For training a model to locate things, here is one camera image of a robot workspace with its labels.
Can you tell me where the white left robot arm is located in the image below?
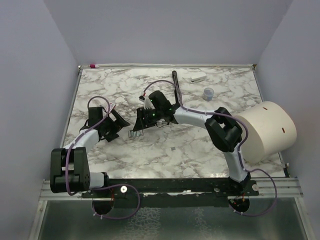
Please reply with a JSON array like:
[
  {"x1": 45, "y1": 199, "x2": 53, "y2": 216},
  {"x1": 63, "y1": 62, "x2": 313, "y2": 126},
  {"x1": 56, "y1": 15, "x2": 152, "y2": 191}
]
[{"x1": 50, "y1": 104, "x2": 130, "y2": 198}]

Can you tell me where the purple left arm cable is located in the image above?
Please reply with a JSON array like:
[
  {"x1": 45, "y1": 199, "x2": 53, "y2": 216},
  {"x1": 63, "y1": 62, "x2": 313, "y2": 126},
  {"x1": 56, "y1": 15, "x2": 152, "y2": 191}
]
[{"x1": 65, "y1": 96, "x2": 141, "y2": 221}]

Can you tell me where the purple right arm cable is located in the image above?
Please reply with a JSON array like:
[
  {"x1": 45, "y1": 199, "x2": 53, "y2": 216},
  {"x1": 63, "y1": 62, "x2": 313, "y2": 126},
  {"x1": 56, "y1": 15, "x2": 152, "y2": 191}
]
[{"x1": 143, "y1": 79, "x2": 279, "y2": 217}]

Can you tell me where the clear tub of clips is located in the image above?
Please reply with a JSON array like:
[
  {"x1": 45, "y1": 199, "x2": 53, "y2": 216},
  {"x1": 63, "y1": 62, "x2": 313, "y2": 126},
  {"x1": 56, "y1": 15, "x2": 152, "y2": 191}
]
[{"x1": 202, "y1": 87, "x2": 214, "y2": 102}]

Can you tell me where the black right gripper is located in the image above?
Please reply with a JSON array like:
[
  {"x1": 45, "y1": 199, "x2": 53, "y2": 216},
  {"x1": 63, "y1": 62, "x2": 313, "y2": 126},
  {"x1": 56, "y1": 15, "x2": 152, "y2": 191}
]
[{"x1": 133, "y1": 107, "x2": 163, "y2": 133}]

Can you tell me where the staple box tray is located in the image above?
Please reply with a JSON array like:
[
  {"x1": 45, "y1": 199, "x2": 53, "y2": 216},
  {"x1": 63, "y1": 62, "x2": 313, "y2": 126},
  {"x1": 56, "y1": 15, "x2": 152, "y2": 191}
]
[{"x1": 128, "y1": 130, "x2": 144, "y2": 138}]

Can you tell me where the white stapler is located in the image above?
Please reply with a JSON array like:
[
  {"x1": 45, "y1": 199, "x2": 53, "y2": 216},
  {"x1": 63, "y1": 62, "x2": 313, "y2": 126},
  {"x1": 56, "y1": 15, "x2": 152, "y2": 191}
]
[{"x1": 189, "y1": 72, "x2": 207, "y2": 84}]

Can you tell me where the pink capped white tube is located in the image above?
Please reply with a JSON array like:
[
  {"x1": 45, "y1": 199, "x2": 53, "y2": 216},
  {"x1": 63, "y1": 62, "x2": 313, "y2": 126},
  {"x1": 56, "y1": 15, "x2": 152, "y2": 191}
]
[{"x1": 89, "y1": 64, "x2": 100, "y2": 69}]

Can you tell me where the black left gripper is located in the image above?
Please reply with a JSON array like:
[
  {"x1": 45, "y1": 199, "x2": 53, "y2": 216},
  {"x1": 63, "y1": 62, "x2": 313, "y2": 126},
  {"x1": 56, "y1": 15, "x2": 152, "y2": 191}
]
[{"x1": 100, "y1": 109, "x2": 130, "y2": 142}]

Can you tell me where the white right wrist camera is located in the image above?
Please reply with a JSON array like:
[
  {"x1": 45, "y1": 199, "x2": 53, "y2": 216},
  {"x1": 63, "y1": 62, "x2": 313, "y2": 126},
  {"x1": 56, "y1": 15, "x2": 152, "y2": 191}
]
[{"x1": 139, "y1": 95, "x2": 153, "y2": 110}]

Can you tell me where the large white paper roll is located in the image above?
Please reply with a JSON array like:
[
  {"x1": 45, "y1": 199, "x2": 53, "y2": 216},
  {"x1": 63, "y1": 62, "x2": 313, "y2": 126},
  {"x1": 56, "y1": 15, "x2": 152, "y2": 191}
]
[{"x1": 235, "y1": 101, "x2": 297, "y2": 164}]

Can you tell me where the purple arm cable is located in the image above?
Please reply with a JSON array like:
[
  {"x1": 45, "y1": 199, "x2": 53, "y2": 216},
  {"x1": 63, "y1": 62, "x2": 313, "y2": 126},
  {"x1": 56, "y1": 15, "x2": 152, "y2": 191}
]
[
  {"x1": 65, "y1": 96, "x2": 141, "y2": 221},
  {"x1": 143, "y1": 79, "x2": 279, "y2": 217}
]

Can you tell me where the aluminium frame rail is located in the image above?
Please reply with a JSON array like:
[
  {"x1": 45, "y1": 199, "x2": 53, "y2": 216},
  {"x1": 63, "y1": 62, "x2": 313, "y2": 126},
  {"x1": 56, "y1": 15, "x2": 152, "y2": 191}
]
[{"x1": 39, "y1": 177, "x2": 304, "y2": 201}]

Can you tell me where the red white staple box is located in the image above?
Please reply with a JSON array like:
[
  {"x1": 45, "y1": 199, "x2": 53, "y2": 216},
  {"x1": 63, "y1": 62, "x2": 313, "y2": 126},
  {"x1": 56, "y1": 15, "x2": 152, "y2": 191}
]
[{"x1": 106, "y1": 102, "x2": 116, "y2": 113}]

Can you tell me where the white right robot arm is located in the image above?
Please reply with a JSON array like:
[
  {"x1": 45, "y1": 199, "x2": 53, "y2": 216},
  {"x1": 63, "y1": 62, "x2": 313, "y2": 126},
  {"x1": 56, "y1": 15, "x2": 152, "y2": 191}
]
[{"x1": 133, "y1": 90, "x2": 251, "y2": 196}]

